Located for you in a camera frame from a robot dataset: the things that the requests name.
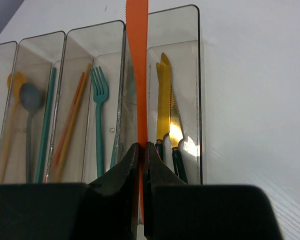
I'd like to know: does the teal chopstick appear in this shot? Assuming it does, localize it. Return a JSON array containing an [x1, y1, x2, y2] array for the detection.
[[34, 67, 57, 184]]

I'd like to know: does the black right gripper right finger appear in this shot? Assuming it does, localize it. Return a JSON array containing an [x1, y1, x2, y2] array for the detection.
[[143, 142, 283, 240]]

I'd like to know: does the gold knife dark handle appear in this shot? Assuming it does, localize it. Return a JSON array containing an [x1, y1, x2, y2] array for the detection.
[[155, 52, 172, 161]]

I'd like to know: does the yellow plastic spoon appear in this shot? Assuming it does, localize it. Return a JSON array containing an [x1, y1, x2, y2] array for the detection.
[[0, 71, 27, 184]]

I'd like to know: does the dark blue plastic spoon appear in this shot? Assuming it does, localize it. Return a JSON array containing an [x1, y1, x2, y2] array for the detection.
[[19, 82, 41, 184]]

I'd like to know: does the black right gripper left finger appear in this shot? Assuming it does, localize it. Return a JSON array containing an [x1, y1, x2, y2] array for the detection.
[[0, 143, 140, 240]]

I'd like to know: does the clear tray far end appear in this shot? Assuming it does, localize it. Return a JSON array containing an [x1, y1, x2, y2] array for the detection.
[[117, 4, 206, 185]]

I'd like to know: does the orange plastic knife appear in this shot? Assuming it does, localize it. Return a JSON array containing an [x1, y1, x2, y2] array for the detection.
[[125, 0, 149, 224]]

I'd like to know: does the teal plastic fork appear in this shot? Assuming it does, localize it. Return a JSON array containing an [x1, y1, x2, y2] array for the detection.
[[90, 66, 109, 178]]

